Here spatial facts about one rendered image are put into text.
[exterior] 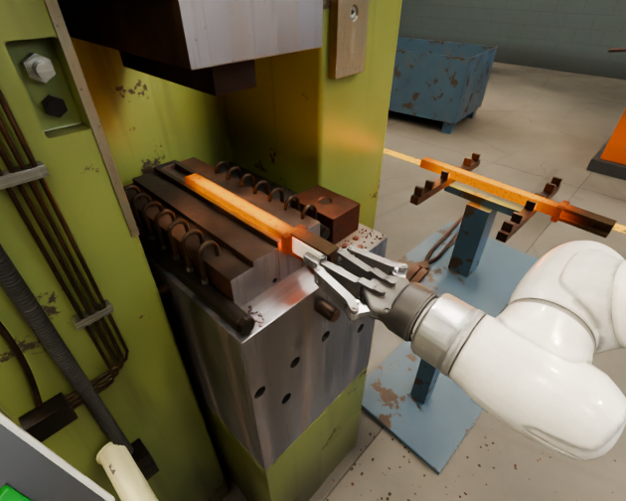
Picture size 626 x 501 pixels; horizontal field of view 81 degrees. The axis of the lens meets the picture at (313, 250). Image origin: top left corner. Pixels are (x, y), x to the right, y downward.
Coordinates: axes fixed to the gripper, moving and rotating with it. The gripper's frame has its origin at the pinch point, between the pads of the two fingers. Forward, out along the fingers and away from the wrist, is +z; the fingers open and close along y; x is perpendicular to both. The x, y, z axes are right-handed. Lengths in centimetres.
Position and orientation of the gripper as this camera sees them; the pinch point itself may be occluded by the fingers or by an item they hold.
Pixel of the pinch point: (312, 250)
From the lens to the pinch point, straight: 58.1
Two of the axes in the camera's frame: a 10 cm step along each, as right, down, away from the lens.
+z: -7.2, -4.4, 5.3
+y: 6.9, -4.4, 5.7
